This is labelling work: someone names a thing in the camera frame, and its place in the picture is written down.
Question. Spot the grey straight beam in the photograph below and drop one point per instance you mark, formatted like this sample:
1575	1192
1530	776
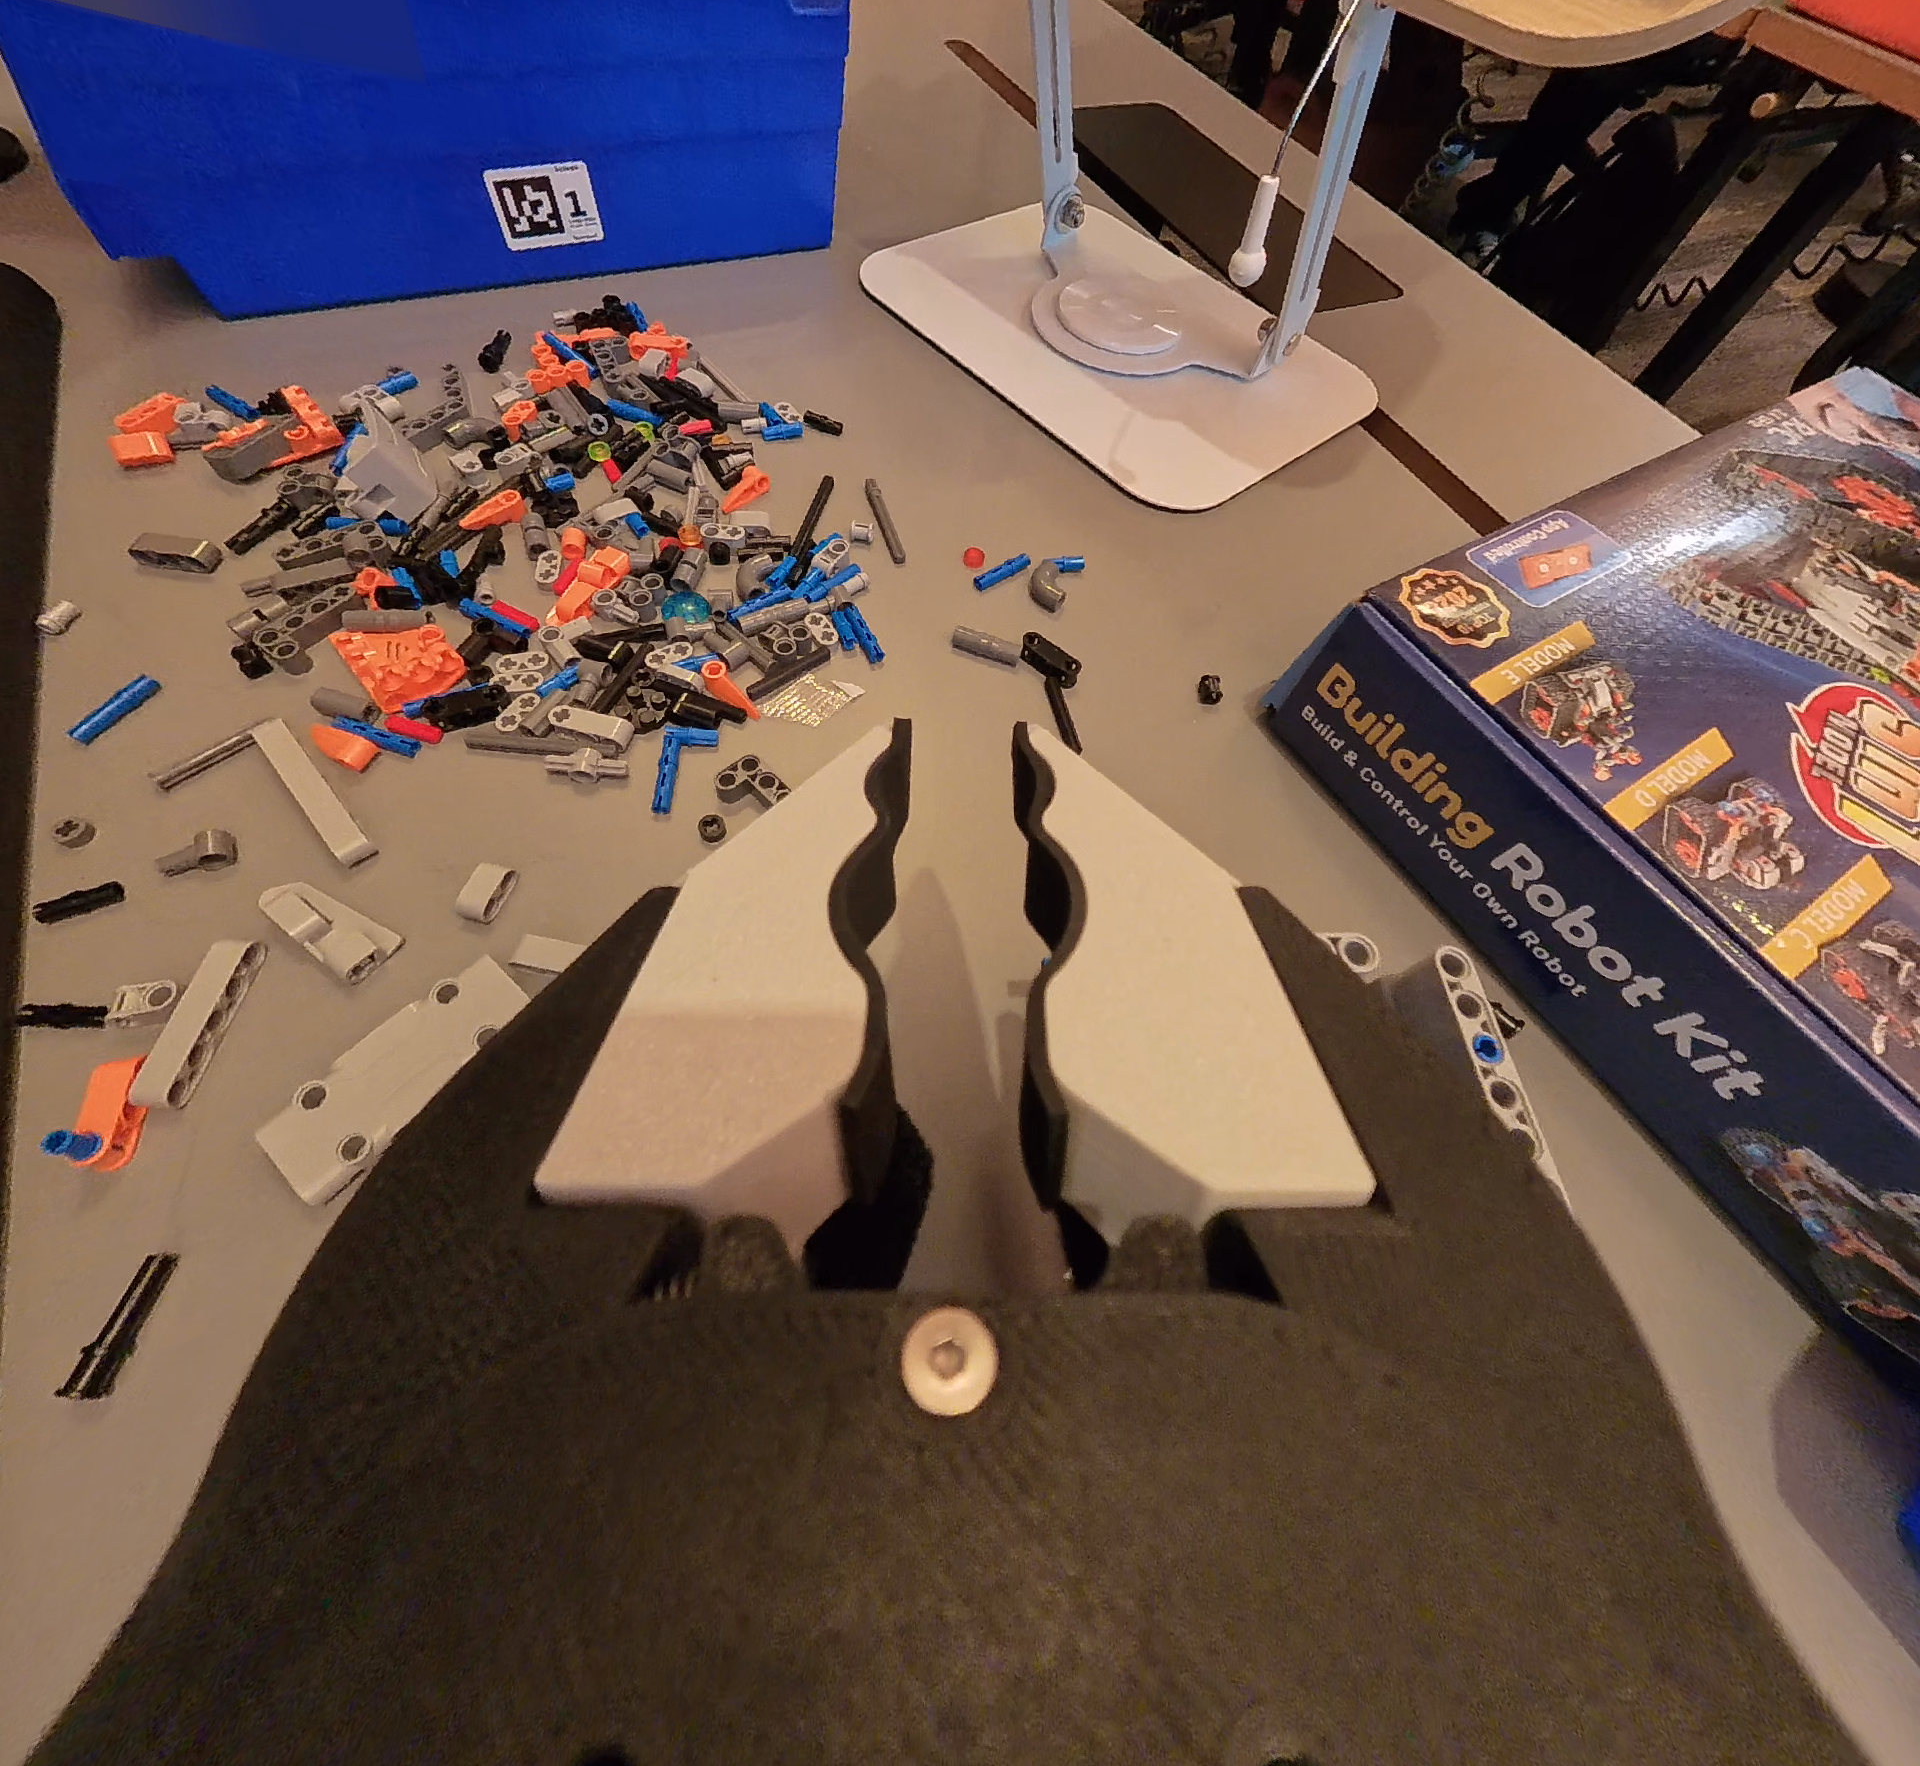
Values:
196	1024

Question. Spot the light grey flat bar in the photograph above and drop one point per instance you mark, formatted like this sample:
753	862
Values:
547	957

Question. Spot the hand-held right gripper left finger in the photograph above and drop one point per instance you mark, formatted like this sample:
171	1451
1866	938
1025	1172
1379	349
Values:
715	1047

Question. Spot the black flat pad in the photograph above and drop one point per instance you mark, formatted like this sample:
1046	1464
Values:
1170	171

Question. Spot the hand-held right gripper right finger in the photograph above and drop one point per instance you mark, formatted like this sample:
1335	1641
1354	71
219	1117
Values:
1201	1047

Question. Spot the long grey angled beam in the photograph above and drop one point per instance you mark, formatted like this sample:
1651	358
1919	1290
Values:
309	792

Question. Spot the black studded mat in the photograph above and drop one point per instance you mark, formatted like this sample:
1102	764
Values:
23	747

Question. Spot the pile of plastic building pieces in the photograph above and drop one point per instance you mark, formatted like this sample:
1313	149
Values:
571	583

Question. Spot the curved grey panel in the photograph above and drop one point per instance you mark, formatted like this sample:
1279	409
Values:
330	930

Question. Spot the blue pin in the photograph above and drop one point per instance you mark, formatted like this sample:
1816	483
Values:
1004	571
114	711

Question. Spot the light grey panel piece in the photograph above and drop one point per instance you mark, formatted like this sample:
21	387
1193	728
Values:
391	1083

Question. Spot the short light grey beam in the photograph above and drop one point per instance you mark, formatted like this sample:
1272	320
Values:
487	894

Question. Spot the dark grey block piece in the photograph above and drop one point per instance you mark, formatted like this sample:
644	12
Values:
176	557

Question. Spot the blue plastic object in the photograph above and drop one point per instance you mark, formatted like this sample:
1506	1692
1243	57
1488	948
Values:
1907	1526

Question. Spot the black pin with grey connector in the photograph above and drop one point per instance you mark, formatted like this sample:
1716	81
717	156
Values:
136	1006

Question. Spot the black angled axle piece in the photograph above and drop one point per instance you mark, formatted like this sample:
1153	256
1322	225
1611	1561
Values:
1055	664

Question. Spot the grey elbow piece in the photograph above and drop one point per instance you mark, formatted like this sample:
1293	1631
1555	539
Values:
1050	583

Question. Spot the small orange piece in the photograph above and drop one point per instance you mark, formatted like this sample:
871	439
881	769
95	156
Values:
106	1113

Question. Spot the grey T connector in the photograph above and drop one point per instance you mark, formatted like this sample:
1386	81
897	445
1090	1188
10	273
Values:
200	855

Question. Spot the dark grey angled beam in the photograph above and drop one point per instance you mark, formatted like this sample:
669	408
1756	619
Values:
744	792

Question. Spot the blue robot kit box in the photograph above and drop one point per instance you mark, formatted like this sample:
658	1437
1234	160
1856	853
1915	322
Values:
1651	898

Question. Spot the blue storage bin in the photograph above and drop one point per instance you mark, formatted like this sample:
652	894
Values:
690	117

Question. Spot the grey black robot model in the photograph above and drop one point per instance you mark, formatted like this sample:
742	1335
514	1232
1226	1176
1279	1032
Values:
1486	1032

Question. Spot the loose black pin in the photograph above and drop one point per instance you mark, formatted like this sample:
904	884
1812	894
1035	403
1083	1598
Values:
114	1330

